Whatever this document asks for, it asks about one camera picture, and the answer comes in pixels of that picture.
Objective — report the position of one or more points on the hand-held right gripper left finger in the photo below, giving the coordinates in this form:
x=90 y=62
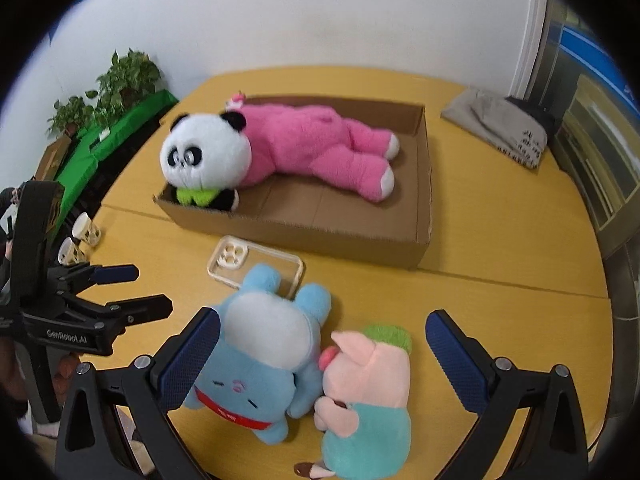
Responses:
x=190 y=360

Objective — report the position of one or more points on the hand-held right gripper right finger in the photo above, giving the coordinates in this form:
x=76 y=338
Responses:
x=455 y=360

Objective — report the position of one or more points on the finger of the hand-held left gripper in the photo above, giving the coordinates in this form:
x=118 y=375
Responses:
x=145 y=309
x=117 y=273

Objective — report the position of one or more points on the blue rabbit plush toy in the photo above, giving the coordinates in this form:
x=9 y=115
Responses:
x=265 y=330

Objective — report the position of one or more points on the pink pig plush toy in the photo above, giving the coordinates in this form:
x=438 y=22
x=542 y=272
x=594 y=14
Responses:
x=370 y=370

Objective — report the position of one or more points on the clear phone case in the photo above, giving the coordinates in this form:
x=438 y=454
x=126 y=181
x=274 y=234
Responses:
x=227 y=257

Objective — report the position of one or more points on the brown cardboard box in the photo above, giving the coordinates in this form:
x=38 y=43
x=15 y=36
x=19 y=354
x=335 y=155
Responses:
x=350 y=230

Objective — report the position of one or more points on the wooden desktop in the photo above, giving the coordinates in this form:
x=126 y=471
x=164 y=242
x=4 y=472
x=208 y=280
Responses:
x=500 y=260

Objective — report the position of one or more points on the white paper cup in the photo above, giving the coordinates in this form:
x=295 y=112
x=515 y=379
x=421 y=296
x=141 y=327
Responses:
x=86 y=230
x=71 y=252

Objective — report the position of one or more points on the small open cardboard box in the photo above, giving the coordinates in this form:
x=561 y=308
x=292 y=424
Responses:
x=52 y=157

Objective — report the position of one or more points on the white card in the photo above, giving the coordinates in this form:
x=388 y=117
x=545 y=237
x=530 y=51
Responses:
x=103 y=135

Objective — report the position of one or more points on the small potted green plant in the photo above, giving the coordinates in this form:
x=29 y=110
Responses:
x=72 y=115

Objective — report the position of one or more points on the green cloth side table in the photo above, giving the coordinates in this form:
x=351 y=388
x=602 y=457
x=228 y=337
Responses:
x=125 y=130

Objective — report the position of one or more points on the panda plush toy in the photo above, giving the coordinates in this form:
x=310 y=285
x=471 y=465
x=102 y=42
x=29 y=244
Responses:
x=205 y=152

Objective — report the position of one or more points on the large potted green plant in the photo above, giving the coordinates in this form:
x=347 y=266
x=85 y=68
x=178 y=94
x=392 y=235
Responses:
x=127 y=80

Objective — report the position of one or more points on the pink bear plush toy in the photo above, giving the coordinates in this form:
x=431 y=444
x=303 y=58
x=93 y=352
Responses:
x=310 y=140

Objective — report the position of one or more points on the grey folded cloth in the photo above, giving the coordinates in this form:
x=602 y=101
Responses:
x=475 y=110

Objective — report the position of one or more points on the black cloth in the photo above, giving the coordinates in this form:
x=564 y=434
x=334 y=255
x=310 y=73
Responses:
x=535 y=112

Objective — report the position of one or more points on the blue door banner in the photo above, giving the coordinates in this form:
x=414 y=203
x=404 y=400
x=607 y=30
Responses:
x=595 y=55

